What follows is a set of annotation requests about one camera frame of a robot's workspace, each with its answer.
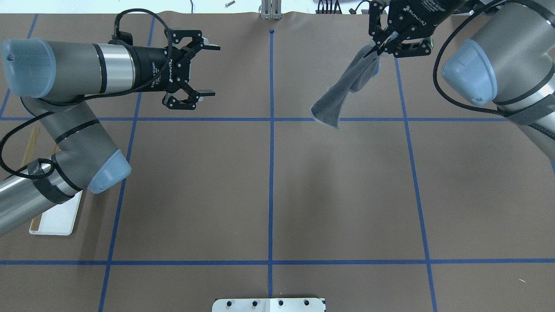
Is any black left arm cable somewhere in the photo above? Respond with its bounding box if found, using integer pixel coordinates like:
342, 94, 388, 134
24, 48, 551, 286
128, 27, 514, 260
0, 9, 178, 179

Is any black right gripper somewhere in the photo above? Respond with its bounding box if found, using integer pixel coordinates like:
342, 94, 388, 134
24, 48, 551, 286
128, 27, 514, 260
363, 0, 460, 59

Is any aluminium bracket at table edge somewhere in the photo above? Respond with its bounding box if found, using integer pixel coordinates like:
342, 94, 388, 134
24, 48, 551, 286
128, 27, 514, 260
259, 0, 283, 20

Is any white towel rack with wooden bars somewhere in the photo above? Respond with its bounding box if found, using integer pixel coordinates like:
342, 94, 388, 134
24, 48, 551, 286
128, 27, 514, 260
21, 127, 84, 236

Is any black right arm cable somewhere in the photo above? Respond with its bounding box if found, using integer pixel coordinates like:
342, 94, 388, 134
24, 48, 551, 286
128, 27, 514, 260
433, 0, 555, 140

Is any grey and blue towel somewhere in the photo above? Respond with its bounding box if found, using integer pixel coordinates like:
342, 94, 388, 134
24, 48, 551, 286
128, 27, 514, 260
310, 43, 380, 130

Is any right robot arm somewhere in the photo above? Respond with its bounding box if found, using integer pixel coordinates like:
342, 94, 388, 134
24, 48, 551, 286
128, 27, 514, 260
368, 0, 554, 160

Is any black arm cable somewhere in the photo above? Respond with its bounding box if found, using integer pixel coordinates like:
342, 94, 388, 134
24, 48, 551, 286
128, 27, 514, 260
433, 0, 555, 140
0, 9, 178, 179

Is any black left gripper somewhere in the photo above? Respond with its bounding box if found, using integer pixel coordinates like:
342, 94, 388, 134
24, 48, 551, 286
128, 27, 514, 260
129, 29, 221, 110

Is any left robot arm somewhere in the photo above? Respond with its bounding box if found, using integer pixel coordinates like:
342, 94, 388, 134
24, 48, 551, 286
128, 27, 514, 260
1, 29, 220, 235

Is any white camera mast with base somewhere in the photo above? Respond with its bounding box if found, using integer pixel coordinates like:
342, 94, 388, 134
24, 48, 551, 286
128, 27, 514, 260
212, 298, 326, 312

